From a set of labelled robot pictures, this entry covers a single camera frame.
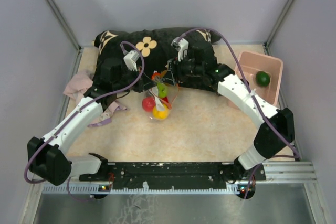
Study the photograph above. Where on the dark green toy lime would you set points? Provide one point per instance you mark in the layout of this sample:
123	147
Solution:
262	79

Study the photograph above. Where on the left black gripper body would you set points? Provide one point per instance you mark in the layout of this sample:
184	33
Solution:
126	80

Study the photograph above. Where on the pink purple cloth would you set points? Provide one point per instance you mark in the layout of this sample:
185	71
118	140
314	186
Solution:
76	88

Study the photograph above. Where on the black floral pillow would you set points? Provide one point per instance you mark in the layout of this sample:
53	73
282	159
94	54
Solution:
154	45

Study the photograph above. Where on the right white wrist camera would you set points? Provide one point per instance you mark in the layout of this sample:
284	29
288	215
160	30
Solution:
180	44

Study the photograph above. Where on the pink plastic bin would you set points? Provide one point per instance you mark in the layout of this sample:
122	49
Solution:
253	62

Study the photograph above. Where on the light green toy fruit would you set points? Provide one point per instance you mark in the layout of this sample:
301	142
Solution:
162	90

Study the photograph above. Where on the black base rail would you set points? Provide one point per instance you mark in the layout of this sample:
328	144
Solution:
191	177

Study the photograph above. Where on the right aluminium corner post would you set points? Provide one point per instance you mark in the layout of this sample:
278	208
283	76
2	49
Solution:
281	18

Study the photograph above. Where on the brown toy fruit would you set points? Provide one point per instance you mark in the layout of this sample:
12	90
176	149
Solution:
164	73

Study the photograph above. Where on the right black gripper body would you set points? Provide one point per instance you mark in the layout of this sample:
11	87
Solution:
185	68

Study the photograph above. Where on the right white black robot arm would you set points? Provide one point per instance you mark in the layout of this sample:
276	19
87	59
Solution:
275	126

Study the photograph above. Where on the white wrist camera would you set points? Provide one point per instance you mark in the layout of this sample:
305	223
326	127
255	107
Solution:
180	44
130	60

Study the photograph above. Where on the red toy apple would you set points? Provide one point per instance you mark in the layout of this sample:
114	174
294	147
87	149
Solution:
148	104

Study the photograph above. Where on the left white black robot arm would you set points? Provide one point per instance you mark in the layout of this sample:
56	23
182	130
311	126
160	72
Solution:
47	156

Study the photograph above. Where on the aluminium corner post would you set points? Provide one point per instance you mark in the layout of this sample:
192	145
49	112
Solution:
281	18
63	23

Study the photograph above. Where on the clear zip bag orange zipper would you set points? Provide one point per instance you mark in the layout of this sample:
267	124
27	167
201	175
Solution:
159	99

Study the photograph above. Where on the left aluminium corner post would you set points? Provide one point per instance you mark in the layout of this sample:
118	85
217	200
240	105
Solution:
63	23

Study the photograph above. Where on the yellow toy lemon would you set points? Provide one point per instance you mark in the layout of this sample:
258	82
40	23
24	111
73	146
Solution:
160	115

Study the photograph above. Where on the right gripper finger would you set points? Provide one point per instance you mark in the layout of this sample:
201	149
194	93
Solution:
168	80
171	68

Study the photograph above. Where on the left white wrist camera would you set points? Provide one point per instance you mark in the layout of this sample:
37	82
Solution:
130	60

